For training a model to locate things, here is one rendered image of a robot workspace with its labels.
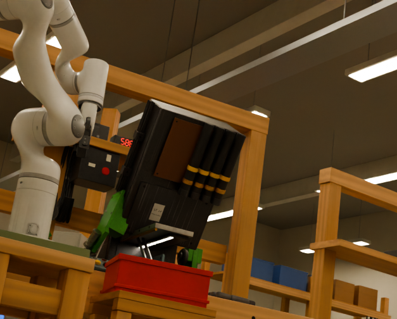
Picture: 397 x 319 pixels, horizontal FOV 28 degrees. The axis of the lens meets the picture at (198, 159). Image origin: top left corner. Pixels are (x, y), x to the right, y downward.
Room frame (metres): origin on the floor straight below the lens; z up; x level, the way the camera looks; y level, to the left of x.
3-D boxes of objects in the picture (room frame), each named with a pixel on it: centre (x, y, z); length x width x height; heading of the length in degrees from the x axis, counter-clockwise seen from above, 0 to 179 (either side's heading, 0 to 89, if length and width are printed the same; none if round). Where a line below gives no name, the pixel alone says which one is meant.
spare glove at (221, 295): (3.03, -0.19, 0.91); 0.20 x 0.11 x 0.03; 125
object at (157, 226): (3.07, 0.13, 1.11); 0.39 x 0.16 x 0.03; 25
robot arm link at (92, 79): (2.46, 0.39, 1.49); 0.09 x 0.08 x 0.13; 65
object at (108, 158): (3.27, 0.43, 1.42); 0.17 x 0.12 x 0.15; 115
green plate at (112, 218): (3.04, 0.29, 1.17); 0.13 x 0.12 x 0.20; 115
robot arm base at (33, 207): (2.31, 0.47, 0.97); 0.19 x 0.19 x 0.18
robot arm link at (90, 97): (2.46, 0.38, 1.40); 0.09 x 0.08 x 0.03; 11
